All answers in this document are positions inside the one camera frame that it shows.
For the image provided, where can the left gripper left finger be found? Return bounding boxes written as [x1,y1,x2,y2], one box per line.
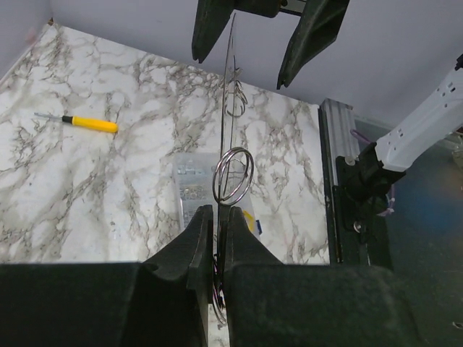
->
[1,205,213,346]

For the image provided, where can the large silver key ring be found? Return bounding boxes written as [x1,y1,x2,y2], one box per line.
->
[211,146,255,205]

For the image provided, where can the aluminium rail front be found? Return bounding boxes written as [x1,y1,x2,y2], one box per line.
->
[318,98,359,265]

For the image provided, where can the clear plastic screw box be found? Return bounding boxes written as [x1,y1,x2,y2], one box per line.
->
[173,153,250,230]

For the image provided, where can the yellow handled screwdriver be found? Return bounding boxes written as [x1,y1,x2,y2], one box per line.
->
[34,113,119,134]

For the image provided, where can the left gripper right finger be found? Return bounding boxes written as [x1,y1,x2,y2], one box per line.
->
[223,207,424,346]

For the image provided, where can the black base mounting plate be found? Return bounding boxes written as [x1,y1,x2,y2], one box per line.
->
[322,156,394,270]

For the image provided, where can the yellow plastic key tag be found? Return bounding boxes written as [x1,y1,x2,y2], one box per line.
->
[242,210,256,233]

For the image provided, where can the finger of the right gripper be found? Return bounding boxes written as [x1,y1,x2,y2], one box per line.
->
[277,0,349,89]
[192,0,234,64]

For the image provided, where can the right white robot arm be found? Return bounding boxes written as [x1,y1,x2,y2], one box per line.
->
[192,1,462,180]

